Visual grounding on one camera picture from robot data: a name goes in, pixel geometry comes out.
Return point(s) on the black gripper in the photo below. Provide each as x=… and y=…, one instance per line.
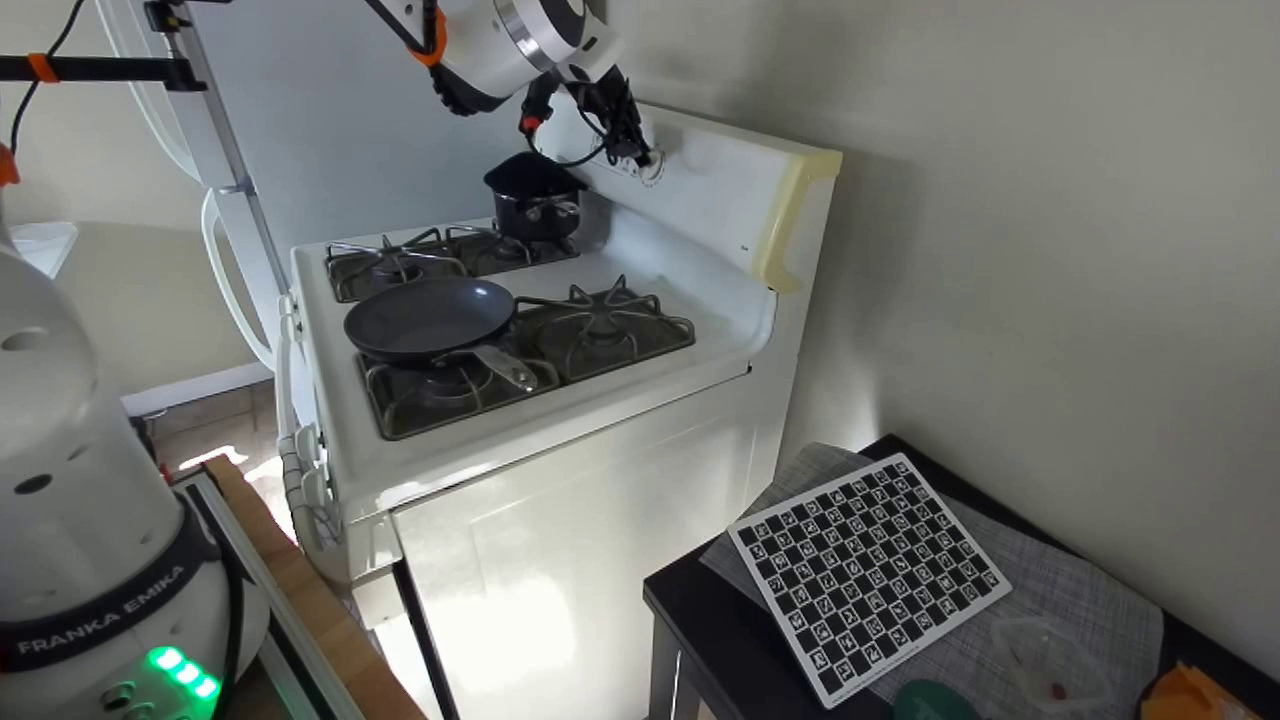
x=600, y=97

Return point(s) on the white round stove dial knob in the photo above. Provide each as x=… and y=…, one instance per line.
x=661, y=162

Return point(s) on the white gas stove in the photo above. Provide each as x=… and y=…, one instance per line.
x=535, y=562

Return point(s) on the white burner control knob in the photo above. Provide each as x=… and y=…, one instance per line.
x=307, y=444
x=308, y=516

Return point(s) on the beige tape strip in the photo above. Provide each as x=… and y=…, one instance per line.
x=799, y=215

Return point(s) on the burner grate under frying pan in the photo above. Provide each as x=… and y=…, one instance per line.
x=587, y=343

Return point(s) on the grey frying pan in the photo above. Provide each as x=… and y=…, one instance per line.
x=427, y=316

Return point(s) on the black white checkerboard calibration board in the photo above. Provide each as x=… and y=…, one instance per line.
x=864, y=573

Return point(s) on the black side table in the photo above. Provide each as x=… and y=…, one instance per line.
x=695, y=643

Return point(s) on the wooden board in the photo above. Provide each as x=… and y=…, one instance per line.
x=313, y=600

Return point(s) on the grey translucent mat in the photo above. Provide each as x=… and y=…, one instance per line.
x=1064, y=573

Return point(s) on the green round lid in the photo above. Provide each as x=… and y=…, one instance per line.
x=934, y=702

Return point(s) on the clear plastic container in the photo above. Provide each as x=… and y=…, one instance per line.
x=1052, y=667

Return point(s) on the orange object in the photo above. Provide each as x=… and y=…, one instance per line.
x=1195, y=697

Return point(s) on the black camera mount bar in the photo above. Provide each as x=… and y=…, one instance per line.
x=122, y=71

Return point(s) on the aluminium robot stand frame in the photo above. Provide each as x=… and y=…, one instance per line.
x=229, y=525

